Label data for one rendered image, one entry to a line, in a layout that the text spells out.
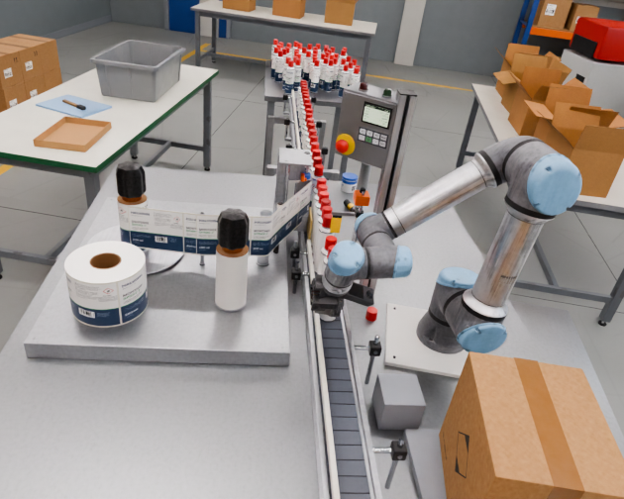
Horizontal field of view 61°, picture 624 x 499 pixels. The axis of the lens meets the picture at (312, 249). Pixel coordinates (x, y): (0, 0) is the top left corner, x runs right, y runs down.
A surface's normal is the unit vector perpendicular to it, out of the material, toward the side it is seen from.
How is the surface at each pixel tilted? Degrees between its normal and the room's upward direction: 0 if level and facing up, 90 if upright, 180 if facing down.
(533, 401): 0
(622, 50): 90
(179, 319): 0
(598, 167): 90
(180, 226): 90
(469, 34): 90
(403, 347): 0
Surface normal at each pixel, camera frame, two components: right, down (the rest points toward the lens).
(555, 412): 0.11, -0.84
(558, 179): 0.18, 0.43
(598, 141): -0.07, 0.66
